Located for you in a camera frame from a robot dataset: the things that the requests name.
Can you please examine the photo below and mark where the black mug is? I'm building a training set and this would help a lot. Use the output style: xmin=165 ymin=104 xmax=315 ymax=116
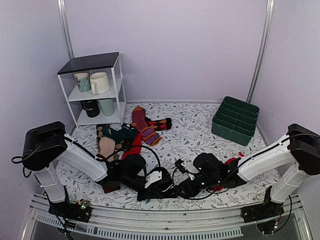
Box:
xmin=80 ymin=99 xmax=100 ymax=118

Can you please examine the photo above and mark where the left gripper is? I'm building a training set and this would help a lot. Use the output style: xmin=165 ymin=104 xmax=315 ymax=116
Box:
xmin=121 ymin=173 xmax=165 ymax=203

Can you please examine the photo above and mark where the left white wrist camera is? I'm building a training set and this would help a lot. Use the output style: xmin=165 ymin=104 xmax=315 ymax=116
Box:
xmin=144 ymin=170 xmax=163 ymax=189

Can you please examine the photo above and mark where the beige brown striped sock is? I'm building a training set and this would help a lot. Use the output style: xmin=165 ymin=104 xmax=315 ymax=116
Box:
xmin=96 ymin=124 xmax=117 ymax=160

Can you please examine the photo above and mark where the red sock in pile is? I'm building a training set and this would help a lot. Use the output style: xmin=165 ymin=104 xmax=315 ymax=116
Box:
xmin=121 ymin=133 xmax=143 ymax=160

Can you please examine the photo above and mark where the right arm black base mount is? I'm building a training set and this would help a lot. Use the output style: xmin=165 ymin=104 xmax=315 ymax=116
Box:
xmin=241 ymin=186 xmax=284 ymax=223

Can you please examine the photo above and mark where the dark teal sock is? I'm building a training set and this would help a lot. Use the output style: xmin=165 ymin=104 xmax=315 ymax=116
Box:
xmin=102 ymin=123 xmax=138 ymax=145

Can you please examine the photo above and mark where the green divided organizer bin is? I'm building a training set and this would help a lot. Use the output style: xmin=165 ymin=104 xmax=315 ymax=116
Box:
xmin=211 ymin=96 xmax=260 ymax=146

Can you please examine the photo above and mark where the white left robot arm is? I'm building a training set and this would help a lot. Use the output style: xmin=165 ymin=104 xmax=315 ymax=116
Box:
xmin=21 ymin=121 xmax=176 ymax=217

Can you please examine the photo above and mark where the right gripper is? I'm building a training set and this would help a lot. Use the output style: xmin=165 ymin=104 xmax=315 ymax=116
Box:
xmin=174 ymin=173 xmax=220 ymax=198

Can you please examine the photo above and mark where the red black argyle sock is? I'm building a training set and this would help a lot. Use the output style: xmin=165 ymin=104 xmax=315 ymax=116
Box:
xmin=144 ymin=117 xmax=172 ymax=131

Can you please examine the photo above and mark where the left aluminium corner post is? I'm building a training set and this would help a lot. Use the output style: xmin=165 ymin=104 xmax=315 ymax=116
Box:
xmin=57 ymin=0 xmax=74 ymax=59

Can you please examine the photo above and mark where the floral white table mat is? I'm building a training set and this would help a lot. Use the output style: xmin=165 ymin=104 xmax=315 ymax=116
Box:
xmin=55 ymin=103 xmax=280 ymax=211

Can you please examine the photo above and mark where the right aluminium corner post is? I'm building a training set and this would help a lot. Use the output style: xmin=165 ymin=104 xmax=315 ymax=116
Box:
xmin=246 ymin=0 xmax=275 ymax=104

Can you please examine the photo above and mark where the teal patterned mug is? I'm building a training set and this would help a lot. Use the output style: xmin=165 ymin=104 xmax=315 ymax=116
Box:
xmin=73 ymin=71 xmax=91 ymax=93

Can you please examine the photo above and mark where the cream white mug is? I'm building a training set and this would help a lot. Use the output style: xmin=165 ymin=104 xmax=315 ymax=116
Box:
xmin=90 ymin=72 xmax=110 ymax=95

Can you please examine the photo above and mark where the pale green mug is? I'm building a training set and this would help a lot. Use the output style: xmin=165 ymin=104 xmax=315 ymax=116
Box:
xmin=98 ymin=98 xmax=115 ymax=117

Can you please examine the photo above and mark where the red sock with white cuff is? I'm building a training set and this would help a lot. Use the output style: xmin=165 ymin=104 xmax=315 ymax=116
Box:
xmin=212 ymin=152 xmax=245 ymax=193

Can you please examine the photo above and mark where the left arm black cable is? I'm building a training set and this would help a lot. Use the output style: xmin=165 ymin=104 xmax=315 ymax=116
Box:
xmin=11 ymin=133 xmax=161 ymax=179

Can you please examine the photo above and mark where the aluminium corner post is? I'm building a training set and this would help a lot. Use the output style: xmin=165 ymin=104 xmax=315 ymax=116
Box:
xmin=246 ymin=0 xmax=275 ymax=104
xmin=57 ymin=0 xmax=74 ymax=59

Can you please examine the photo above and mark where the maroon purple striped sock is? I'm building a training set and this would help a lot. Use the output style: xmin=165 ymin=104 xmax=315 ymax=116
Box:
xmin=131 ymin=106 xmax=162 ymax=146

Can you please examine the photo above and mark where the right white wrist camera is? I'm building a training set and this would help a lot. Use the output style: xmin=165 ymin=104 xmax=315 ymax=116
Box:
xmin=174 ymin=159 xmax=196 ymax=181

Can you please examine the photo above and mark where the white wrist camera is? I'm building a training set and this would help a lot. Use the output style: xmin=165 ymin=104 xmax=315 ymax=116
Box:
xmin=144 ymin=170 xmax=163 ymax=189
xmin=174 ymin=159 xmax=196 ymax=181

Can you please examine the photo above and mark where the white shelf with black top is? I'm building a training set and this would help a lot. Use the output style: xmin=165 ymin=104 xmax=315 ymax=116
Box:
xmin=57 ymin=52 xmax=127 ymax=128

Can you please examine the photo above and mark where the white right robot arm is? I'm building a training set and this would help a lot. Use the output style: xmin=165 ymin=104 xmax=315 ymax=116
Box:
xmin=176 ymin=123 xmax=320 ymax=218

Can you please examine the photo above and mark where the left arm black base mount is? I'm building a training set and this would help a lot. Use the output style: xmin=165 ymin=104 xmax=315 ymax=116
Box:
xmin=48 ymin=186 xmax=93 ymax=223

